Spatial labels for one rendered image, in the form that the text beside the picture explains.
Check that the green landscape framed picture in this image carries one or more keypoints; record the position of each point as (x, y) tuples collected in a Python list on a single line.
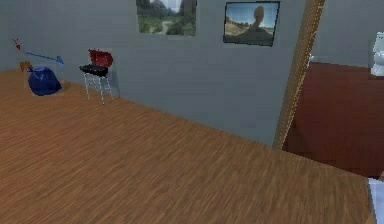
[(166, 18)]

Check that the red and black barbecue grill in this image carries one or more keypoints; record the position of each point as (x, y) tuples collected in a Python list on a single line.
[(97, 68)]

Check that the desert rock framed picture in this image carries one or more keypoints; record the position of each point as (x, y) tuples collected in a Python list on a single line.
[(250, 23)]

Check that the blue bean bag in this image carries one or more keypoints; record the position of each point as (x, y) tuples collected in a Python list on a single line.
[(44, 81)]

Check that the small brown stool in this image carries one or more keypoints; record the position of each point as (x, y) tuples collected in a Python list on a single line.
[(25, 65)]

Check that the white toilet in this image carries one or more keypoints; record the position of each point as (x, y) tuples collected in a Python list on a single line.
[(378, 55)]

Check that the wooden door frame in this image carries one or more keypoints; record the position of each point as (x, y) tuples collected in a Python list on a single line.
[(298, 75)]

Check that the blue arrow wall decoration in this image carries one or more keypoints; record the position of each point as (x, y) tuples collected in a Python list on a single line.
[(43, 57)]

